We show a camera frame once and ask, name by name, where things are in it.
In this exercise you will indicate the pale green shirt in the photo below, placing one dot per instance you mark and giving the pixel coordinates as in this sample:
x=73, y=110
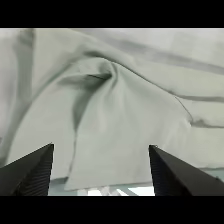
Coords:
x=120, y=100

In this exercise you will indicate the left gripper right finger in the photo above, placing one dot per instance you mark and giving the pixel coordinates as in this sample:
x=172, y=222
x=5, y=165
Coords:
x=176, y=176

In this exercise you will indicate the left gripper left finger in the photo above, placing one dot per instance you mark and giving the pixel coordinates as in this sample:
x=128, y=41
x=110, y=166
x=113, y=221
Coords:
x=31, y=173

